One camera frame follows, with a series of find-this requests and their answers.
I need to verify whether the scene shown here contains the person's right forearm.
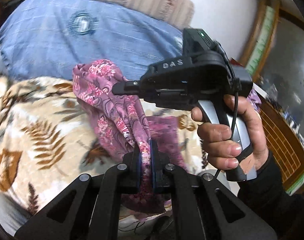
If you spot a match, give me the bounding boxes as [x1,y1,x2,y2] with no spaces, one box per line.
[237,152,304,240]

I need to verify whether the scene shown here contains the wooden framed glass panel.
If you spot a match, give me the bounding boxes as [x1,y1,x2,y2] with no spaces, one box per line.
[239,0,304,100]

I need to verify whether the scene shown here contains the wooden lattice cabinet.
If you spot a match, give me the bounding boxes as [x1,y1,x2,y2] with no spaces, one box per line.
[257,97,304,195]

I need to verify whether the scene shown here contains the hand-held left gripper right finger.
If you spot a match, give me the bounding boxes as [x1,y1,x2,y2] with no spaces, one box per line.
[151,140,277,240]

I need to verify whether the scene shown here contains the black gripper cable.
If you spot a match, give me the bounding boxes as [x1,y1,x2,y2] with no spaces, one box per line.
[213,92,238,180]

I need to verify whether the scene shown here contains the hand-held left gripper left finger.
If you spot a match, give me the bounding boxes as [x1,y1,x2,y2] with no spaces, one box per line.
[14,152,142,240]

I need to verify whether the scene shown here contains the leaf print blanket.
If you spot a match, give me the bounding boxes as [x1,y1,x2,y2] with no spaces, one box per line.
[0,66,210,240]

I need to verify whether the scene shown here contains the person's right hand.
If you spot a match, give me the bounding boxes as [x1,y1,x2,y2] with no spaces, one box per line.
[191,96,270,172]

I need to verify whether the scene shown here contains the purple floral shirt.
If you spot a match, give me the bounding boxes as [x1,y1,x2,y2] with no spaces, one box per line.
[72,59,192,214]

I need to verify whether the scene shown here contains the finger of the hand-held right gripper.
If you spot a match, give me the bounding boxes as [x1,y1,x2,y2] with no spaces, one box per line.
[111,80,142,96]

